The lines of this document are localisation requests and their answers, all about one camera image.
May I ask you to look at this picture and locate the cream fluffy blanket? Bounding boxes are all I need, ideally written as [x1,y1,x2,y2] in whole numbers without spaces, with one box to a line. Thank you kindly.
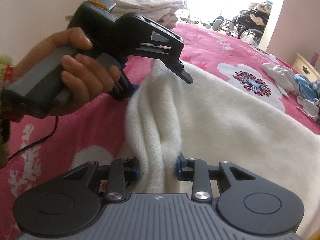
[122,60,319,239]

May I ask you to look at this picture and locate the folded white clothes stack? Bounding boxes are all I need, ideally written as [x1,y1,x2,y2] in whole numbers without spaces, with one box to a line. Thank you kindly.
[67,0,184,37]

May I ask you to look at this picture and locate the wheelchair with piled clothes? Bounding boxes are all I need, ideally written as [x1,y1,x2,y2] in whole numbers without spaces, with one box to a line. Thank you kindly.
[210,1,273,47]

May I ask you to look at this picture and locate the person's left hand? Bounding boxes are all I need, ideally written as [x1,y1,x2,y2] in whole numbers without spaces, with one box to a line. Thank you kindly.
[11,27,120,116]

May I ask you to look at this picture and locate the pink floral bed sheet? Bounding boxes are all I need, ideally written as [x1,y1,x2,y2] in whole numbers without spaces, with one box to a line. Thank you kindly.
[1,24,319,239]

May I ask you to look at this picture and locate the cream wooden nightstand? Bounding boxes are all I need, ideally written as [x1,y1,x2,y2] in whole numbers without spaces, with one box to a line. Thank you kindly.
[292,53,320,82]

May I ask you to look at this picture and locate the light blue garment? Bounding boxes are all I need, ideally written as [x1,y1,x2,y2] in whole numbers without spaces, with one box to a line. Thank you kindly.
[293,74,318,101]

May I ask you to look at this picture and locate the plaid shirt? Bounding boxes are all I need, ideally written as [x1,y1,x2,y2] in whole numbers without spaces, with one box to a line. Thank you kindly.
[310,80,320,98]

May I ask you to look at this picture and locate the black cable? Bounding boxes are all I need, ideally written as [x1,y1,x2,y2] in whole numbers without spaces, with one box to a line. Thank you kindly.
[8,114,60,162]

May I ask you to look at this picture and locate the white bag garment with strap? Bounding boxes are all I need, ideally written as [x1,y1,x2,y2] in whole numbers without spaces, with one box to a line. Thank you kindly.
[296,96,319,123]

